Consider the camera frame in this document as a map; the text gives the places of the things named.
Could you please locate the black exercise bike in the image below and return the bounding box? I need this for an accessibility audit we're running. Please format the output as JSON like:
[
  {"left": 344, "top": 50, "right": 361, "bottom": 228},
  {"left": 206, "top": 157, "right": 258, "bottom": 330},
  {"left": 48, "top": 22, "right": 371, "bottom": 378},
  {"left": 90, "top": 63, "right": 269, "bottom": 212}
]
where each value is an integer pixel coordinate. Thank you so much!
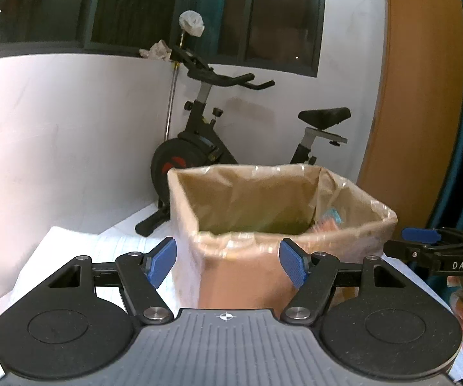
[{"left": 135, "top": 46, "right": 353, "bottom": 237}]

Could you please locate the pale blue snack packet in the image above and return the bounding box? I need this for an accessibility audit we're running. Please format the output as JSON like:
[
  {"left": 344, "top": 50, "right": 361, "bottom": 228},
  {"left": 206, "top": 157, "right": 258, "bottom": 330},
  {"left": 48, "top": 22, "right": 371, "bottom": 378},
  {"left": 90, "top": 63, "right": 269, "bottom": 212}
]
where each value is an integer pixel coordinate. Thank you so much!
[{"left": 315, "top": 208, "right": 343, "bottom": 233}]

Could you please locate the white padded mat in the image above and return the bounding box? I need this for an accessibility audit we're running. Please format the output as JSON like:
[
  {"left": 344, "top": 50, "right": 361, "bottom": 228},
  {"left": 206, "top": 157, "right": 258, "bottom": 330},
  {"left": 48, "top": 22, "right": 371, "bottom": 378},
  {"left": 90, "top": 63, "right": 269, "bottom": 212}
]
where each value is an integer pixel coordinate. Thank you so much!
[{"left": 0, "top": 225, "right": 463, "bottom": 386}]

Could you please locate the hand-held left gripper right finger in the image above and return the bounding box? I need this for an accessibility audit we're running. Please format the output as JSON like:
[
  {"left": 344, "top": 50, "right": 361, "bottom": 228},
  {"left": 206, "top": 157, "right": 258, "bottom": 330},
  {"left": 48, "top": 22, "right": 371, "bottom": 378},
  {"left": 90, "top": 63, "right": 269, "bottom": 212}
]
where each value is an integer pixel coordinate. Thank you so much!
[{"left": 278, "top": 237, "right": 418, "bottom": 326}]

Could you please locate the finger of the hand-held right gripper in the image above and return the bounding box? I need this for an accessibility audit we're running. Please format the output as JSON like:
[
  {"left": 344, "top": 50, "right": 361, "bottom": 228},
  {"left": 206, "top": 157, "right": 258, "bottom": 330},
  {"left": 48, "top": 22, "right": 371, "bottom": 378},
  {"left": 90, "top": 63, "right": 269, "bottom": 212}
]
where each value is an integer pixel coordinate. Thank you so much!
[
  {"left": 384, "top": 240, "right": 441, "bottom": 268},
  {"left": 401, "top": 227, "right": 463, "bottom": 246}
]

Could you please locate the crumpled white cloth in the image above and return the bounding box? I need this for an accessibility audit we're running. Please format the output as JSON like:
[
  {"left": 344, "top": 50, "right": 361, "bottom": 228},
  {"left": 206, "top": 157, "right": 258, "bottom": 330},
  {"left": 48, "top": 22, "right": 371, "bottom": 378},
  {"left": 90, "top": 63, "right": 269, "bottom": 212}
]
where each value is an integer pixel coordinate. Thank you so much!
[{"left": 138, "top": 40, "right": 173, "bottom": 60}]

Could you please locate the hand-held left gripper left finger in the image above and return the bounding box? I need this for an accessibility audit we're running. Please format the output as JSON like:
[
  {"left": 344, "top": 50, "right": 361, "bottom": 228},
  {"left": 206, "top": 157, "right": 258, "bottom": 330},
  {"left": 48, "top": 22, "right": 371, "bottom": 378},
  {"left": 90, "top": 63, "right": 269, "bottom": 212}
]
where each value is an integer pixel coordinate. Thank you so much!
[{"left": 33, "top": 236, "right": 178, "bottom": 326}]

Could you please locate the cardboard box with plastic liner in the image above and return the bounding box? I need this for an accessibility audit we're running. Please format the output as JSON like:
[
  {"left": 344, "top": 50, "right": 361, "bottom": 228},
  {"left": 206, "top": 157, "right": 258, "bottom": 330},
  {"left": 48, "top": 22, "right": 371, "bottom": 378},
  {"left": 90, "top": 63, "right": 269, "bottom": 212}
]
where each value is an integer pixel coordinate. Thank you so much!
[{"left": 167, "top": 163, "right": 399, "bottom": 311}]

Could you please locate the wooden door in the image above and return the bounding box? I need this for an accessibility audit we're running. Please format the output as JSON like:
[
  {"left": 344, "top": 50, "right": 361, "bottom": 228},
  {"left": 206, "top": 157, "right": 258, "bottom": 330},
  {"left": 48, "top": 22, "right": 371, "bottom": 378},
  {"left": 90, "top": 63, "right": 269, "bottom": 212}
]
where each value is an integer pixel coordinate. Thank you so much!
[{"left": 357, "top": 0, "right": 463, "bottom": 231}]

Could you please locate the white plastic bag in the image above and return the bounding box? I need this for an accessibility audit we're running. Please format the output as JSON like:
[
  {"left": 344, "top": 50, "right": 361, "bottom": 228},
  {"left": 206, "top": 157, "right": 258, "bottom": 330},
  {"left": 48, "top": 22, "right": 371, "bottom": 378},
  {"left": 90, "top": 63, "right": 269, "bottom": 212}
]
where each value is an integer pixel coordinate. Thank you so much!
[{"left": 179, "top": 9, "right": 205, "bottom": 38}]

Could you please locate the metal pole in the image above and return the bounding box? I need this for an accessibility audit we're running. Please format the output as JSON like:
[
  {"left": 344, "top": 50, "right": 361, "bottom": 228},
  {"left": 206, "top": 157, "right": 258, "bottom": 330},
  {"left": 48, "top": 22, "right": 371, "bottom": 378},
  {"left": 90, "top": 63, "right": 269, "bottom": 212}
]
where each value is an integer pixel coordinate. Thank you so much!
[{"left": 164, "top": 34, "right": 184, "bottom": 142}]

